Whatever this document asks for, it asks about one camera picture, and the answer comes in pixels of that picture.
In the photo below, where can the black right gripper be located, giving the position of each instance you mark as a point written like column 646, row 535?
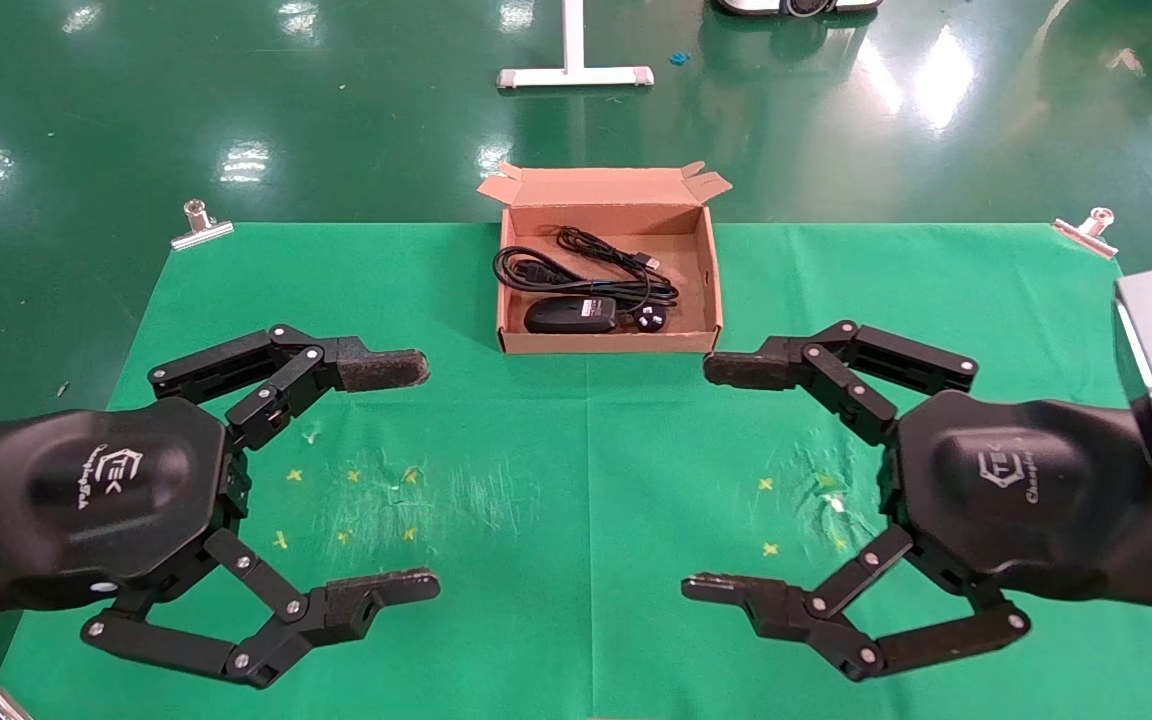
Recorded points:
column 1016, row 490

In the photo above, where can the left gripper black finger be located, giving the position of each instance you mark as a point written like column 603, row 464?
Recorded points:
column 376, row 368
column 366, row 598

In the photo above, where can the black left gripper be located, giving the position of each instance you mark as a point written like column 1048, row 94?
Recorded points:
column 86, row 500

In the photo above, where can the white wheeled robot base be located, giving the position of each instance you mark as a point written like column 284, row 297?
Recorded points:
column 796, row 6

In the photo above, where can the brown cardboard box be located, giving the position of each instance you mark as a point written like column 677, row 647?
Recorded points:
column 606, row 205

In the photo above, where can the green table cloth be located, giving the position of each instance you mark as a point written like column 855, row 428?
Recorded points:
column 586, row 480

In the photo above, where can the silver binder clip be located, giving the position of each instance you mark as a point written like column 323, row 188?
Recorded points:
column 4, row 707
column 201, row 233
column 1086, row 238

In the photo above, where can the white T-shaped table foot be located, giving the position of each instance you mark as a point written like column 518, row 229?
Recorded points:
column 576, row 76

